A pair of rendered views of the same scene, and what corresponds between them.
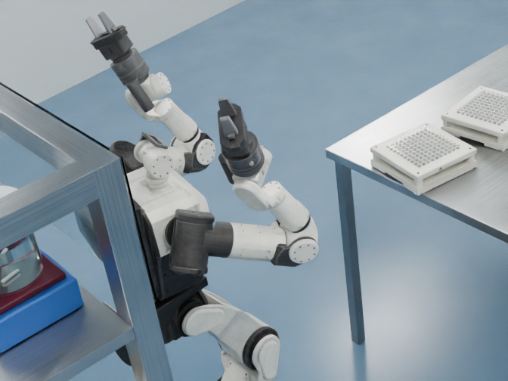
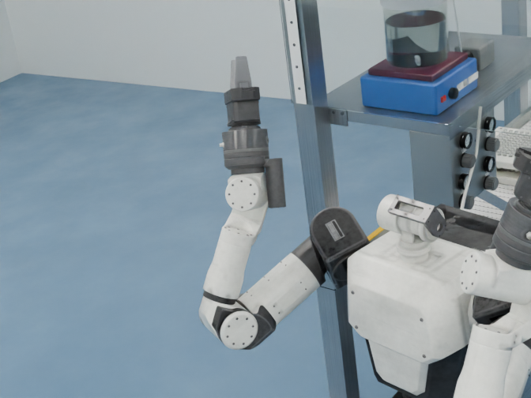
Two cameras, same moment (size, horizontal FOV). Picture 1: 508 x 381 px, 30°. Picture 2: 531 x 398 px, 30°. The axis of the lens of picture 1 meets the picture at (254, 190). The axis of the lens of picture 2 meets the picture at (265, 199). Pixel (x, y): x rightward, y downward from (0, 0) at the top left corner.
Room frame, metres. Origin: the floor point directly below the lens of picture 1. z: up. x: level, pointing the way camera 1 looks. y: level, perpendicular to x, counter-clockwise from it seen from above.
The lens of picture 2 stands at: (3.61, -0.38, 2.20)
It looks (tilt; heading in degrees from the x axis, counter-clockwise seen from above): 25 degrees down; 166
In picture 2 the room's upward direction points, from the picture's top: 8 degrees counter-clockwise
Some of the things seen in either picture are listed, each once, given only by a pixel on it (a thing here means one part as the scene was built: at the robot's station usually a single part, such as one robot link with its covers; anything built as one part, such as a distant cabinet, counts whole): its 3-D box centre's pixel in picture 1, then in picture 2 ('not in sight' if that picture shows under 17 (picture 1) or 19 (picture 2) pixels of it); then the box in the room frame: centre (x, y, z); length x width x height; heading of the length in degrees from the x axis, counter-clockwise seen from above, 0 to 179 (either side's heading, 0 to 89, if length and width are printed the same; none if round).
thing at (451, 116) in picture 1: (490, 110); not in sight; (2.79, -0.84, 0.96); 0.25 x 0.24 x 0.02; 42
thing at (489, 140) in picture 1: (490, 122); not in sight; (2.79, -0.84, 0.91); 0.24 x 0.24 x 0.02; 42
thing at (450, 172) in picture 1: (422, 162); not in sight; (2.61, -0.56, 0.91); 0.24 x 0.24 x 0.02; 26
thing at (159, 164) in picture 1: (154, 162); (409, 223); (2.11, 0.24, 1.36); 0.10 x 0.07 x 0.09; 26
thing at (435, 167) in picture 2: not in sight; (454, 155); (1.66, 0.56, 1.25); 0.22 x 0.11 x 0.20; 125
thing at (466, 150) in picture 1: (422, 150); not in sight; (2.61, -0.56, 0.96); 0.25 x 0.24 x 0.02; 26
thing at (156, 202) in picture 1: (147, 233); (438, 304); (2.09, 0.30, 1.16); 0.34 x 0.30 x 0.36; 26
